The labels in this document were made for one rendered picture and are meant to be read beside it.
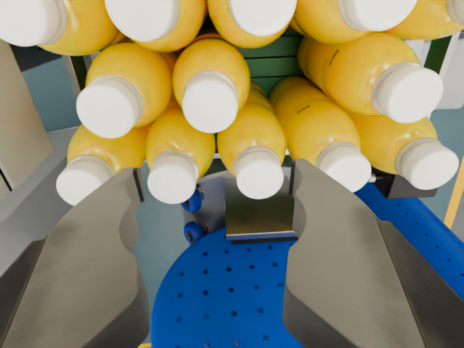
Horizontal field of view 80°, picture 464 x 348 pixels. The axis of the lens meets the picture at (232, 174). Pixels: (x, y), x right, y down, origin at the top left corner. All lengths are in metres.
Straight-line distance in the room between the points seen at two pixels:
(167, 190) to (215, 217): 0.26
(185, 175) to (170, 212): 1.48
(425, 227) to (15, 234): 1.12
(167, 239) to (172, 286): 1.48
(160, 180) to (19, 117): 0.16
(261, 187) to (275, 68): 0.22
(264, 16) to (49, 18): 0.13
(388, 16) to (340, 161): 0.10
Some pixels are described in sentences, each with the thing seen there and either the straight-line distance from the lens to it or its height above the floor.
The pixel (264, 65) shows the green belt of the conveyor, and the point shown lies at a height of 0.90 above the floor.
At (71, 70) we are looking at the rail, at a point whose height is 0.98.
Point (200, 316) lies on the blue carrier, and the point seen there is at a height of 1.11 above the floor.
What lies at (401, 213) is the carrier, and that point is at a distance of 0.96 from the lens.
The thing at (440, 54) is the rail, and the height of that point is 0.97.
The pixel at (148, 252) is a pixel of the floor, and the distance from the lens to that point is 1.96.
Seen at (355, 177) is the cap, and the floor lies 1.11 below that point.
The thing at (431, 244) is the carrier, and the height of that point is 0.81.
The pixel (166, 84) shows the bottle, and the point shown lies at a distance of 0.26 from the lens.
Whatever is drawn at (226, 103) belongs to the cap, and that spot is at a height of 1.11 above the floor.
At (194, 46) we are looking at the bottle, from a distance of 0.25.
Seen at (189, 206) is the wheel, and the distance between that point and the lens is 0.41.
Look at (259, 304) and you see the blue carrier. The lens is 0.36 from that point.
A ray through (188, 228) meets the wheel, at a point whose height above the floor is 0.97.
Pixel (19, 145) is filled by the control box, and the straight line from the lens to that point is 0.33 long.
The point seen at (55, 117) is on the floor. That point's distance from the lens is 1.58.
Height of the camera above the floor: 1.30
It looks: 58 degrees down
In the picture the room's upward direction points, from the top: 175 degrees clockwise
